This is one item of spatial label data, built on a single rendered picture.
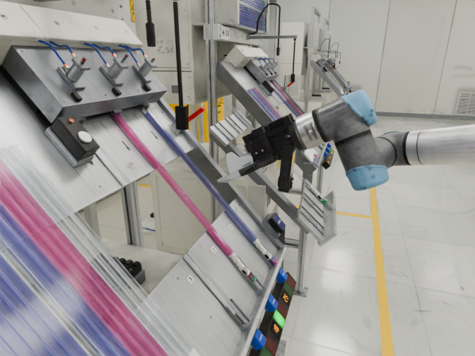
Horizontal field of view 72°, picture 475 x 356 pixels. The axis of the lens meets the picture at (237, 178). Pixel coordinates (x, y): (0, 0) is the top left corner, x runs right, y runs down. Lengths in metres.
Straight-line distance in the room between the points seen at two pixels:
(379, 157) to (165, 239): 1.67
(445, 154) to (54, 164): 0.72
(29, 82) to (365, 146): 0.62
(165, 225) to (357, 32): 6.87
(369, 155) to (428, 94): 7.70
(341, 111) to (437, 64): 7.68
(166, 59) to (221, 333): 1.44
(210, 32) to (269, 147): 1.03
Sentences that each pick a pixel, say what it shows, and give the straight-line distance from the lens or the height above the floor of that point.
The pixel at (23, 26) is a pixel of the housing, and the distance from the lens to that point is 0.73.
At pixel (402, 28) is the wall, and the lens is 8.26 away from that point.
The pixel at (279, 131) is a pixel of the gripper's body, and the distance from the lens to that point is 0.73.
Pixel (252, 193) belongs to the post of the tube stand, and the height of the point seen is 0.79.
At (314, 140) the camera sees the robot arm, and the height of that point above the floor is 1.07.
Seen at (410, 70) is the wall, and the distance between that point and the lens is 8.27.
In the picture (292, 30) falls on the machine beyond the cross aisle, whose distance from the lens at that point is 5.22.
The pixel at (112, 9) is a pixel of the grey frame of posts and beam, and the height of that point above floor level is 1.35.
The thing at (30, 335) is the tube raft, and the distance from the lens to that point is 0.49.
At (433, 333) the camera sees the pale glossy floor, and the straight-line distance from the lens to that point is 1.96.
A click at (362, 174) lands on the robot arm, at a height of 1.02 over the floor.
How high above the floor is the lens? 1.23
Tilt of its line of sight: 20 degrees down
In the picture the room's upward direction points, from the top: straight up
